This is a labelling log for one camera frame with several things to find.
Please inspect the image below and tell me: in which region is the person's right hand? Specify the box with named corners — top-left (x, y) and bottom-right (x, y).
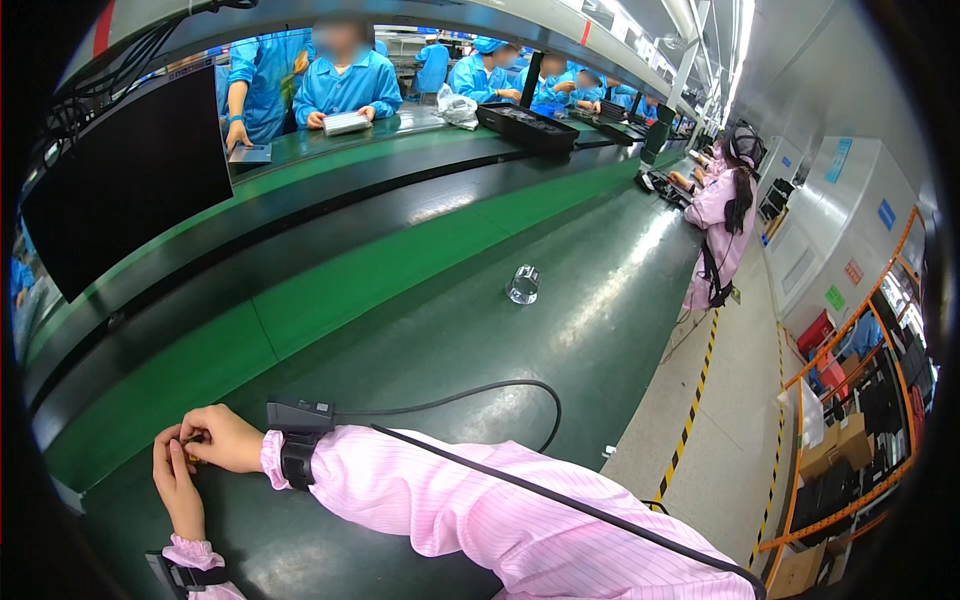
top-left (179, 404), bottom-right (268, 476)

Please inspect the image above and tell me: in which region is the person's left hand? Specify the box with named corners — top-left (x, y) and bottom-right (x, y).
top-left (152, 423), bottom-right (208, 543)

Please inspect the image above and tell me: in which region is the black wrist band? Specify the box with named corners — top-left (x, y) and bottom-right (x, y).
top-left (266, 397), bottom-right (337, 493)
top-left (145, 550), bottom-right (231, 600)

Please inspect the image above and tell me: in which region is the large black monitor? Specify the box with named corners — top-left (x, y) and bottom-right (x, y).
top-left (20, 66), bottom-right (236, 304)

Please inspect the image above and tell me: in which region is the grey flat tablet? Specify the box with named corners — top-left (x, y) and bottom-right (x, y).
top-left (228, 141), bottom-right (274, 167)

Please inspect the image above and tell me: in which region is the silver flat device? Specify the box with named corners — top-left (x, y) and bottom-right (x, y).
top-left (321, 110), bottom-right (373, 138)

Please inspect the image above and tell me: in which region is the clear tape roll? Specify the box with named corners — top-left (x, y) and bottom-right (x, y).
top-left (505, 264), bottom-right (543, 306)

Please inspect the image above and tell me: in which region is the clear plastic bag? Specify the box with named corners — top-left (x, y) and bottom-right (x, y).
top-left (436, 83), bottom-right (480, 132)

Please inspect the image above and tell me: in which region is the person's body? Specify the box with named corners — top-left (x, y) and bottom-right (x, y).
top-left (457, 442), bottom-right (757, 600)

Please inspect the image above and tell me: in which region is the row of black trays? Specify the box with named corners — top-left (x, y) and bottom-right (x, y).
top-left (566, 99), bottom-right (651, 148)

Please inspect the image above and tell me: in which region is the black tray with parts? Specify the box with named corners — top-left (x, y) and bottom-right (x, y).
top-left (634, 169), bottom-right (696, 211)

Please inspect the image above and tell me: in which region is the black cylinder bin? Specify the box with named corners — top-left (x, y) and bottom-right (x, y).
top-left (639, 103), bottom-right (678, 167)

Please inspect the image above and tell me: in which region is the red plastic bin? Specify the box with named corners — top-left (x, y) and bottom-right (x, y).
top-left (795, 308), bottom-right (838, 363)

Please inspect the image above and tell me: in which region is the orange rack with cartons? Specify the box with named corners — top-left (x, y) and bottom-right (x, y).
top-left (756, 205), bottom-right (940, 600)

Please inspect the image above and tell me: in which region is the white machine cabinet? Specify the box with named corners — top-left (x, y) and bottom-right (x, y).
top-left (762, 135), bottom-right (933, 340)

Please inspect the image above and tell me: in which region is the black looped cable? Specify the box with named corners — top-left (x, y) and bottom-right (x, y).
top-left (333, 379), bottom-right (564, 454)

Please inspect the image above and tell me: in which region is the black straight cable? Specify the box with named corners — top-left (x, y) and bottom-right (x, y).
top-left (370, 423), bottom-right (768, 600)

